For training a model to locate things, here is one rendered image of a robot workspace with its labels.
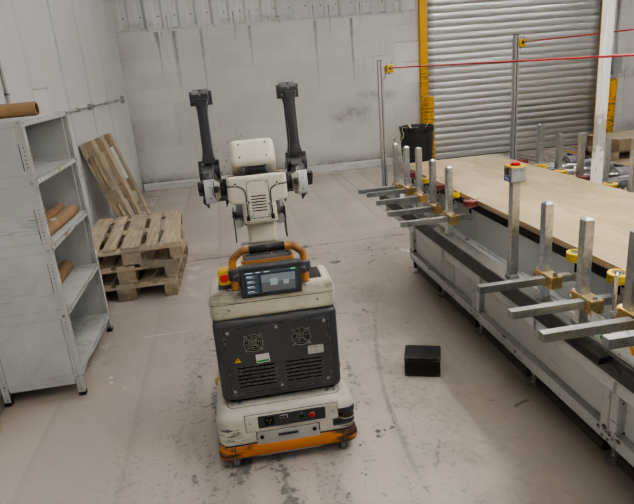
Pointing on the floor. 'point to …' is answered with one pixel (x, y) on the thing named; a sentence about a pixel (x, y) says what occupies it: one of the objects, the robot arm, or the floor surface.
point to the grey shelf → (36, 257)
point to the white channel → (602, 90)
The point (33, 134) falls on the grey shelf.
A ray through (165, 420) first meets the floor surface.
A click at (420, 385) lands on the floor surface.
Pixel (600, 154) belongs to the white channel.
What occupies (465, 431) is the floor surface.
